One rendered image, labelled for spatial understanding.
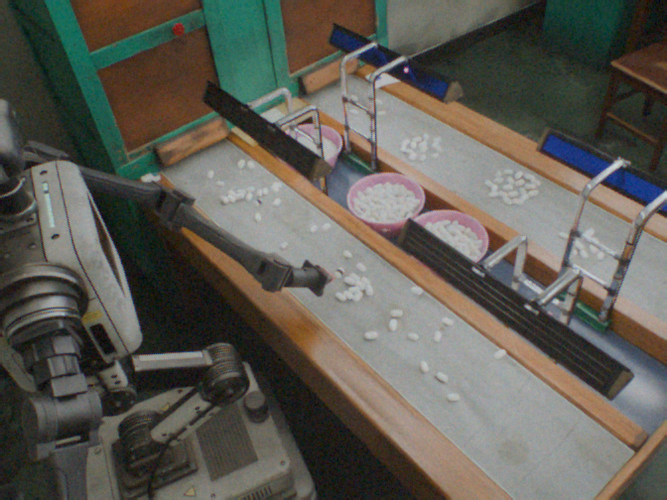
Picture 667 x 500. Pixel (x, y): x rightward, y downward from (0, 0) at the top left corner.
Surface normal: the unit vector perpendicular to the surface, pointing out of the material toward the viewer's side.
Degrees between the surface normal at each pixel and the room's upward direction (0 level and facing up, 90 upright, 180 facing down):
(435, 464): 0
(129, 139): 90
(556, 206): 0
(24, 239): 0
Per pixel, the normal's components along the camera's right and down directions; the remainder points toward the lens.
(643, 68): -0.02, -0.72
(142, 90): 0.64, 0.51
